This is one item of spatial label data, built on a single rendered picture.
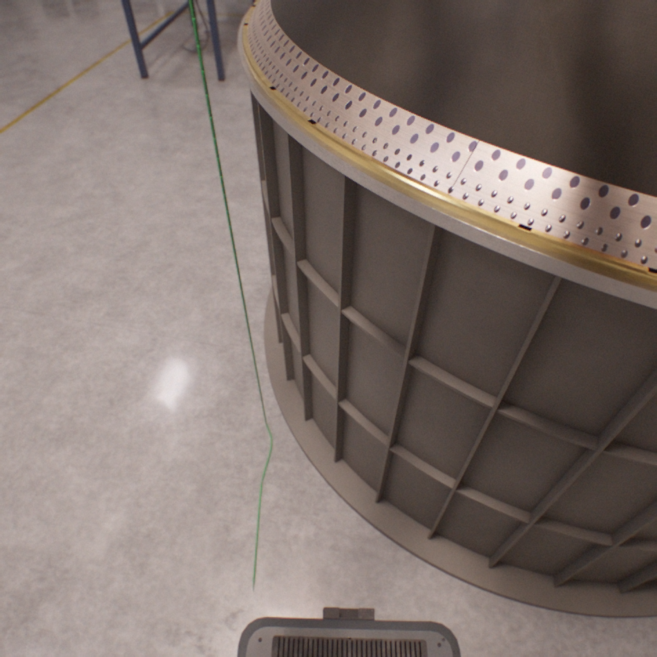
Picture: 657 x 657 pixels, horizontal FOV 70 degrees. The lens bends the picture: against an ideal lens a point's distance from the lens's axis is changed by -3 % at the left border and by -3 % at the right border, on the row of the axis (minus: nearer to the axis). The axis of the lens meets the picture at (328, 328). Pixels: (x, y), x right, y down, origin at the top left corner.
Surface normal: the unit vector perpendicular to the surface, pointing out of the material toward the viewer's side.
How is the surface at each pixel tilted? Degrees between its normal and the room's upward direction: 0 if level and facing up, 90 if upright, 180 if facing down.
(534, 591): 0
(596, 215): 43
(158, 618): 0
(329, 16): 62
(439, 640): 0
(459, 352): 90
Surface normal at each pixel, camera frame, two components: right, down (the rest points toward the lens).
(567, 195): -0.37, -0.06
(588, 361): -0.44, 0.68
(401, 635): 0.00, -0.66
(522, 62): -0.58, 0.19
